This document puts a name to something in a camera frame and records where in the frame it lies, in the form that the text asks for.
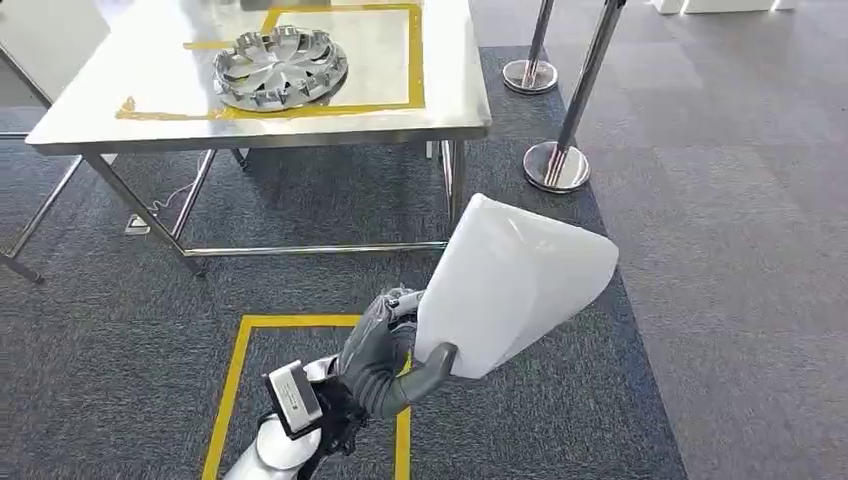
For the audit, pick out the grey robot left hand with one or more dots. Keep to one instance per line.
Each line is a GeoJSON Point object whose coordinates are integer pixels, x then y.
{"type": "Point", "coordinates": [374, 358]}

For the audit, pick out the yellow floor tape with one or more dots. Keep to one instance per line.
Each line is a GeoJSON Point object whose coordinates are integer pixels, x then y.
{"type": "Point", "coordinates": [232, 371]}

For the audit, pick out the yellow table tape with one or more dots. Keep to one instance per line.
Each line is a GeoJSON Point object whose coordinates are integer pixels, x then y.
{"type": "Point", "coordinates": [397, 104]}

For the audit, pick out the silver wheel hubcap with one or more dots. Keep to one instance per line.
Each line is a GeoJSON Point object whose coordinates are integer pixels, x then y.
{"type": "Point", "coordinates": [279, 66]}

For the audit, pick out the steel table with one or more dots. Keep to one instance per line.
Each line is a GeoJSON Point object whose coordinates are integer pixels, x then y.
{"type": "Point", "coordinates": [199, 79]}

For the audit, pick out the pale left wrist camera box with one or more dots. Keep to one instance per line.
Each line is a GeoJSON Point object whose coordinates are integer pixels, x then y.
{"type": "Point", "coordinates": [295, 397]}

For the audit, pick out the chrome stanchion post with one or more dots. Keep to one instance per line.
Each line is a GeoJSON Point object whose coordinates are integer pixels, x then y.
{"type": "Point", "coordinates": [563, 152]}
{"type": "Point", "coordinates": [530, 66]}

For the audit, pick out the steel table frame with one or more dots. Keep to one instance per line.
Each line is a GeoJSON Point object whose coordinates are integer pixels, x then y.
{"type": "Point", "coordinates": [33, 225]}

